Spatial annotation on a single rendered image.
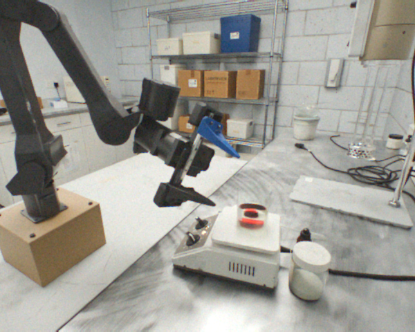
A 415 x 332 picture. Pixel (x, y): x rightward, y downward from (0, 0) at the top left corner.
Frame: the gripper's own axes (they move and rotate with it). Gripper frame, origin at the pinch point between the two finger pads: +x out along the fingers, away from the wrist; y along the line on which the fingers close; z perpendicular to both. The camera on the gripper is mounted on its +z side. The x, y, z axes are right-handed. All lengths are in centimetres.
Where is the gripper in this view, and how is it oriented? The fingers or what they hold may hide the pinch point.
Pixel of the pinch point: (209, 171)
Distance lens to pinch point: 39.5
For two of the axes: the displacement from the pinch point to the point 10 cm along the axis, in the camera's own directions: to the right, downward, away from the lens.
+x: 7.2, 4.4, -5.3
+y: -4.2, 8.9, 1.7
